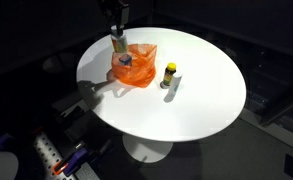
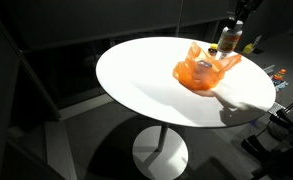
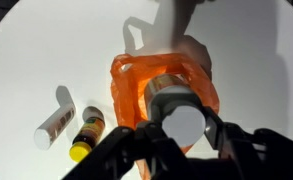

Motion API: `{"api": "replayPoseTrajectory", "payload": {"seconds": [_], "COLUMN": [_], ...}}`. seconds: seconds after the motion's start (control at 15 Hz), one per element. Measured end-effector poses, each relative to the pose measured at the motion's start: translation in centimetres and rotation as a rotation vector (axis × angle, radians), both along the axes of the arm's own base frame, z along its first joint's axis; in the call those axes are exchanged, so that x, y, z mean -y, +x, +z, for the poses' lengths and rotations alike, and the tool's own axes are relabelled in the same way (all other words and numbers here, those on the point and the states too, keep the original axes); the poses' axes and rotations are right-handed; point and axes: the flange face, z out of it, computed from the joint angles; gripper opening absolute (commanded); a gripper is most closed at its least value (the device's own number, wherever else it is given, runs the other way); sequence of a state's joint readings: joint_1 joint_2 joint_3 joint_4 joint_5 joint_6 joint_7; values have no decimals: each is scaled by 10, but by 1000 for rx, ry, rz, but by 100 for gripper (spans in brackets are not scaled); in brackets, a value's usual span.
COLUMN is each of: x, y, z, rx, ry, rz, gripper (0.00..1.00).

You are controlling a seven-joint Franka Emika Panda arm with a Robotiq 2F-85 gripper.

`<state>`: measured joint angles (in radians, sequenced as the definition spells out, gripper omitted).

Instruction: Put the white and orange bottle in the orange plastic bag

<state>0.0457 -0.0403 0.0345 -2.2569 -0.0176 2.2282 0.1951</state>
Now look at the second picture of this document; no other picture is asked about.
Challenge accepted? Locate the white round table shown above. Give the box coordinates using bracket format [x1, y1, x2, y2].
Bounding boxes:
[17, 11, 249, 119]

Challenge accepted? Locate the white round table base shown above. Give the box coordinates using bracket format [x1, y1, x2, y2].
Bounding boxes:
[132, 125, 189, 180]

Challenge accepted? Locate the blue box in bag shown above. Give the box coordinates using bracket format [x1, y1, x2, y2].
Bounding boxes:
[196, 59, 214, 69]

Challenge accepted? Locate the dark brown bottle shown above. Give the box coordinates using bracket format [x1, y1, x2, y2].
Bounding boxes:
[217, 19, 244, 55]

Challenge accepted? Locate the yellow box on floor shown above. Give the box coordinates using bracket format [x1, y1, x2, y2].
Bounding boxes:
[242, 42, 256, 55]

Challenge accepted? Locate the yellow cap brown bottle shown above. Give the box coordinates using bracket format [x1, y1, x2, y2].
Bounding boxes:
[207, 43, 219, 58]

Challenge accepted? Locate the grey table pole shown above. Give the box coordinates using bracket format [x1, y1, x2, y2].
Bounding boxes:
[157, 123, 170, 152]

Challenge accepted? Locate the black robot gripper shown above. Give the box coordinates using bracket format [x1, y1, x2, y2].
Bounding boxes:
[227, 0, 264, 30]

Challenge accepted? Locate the orange plastic bag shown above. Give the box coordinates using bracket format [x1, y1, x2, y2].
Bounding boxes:
[172, 41, 243, 91]

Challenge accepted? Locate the orange cap bottle on floor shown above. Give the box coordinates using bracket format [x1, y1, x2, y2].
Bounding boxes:
[272, 68, 287, 82]

